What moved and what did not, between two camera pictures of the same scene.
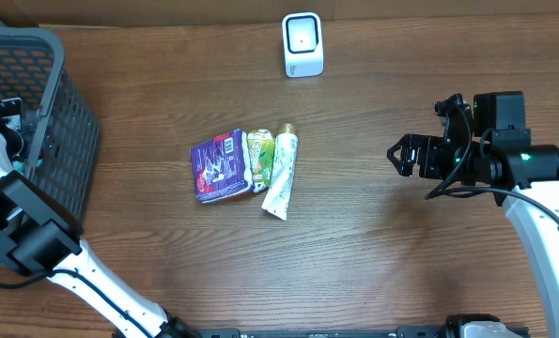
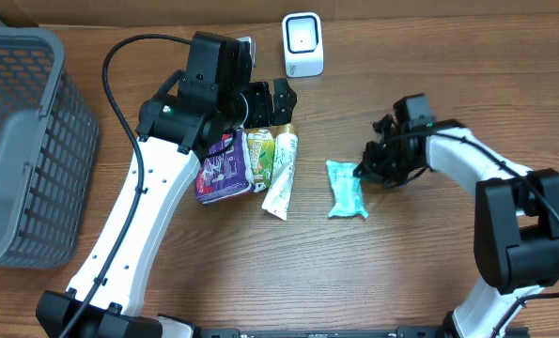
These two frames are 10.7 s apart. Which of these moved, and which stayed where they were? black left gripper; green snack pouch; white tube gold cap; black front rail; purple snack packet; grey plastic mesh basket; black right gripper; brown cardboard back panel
Moved: black left gripper; black right gripper
Stayed: brown cardboard back panel; white tube gold cap; black front rail; purple snack packet; grey plastic mesh basket; green snack pouch
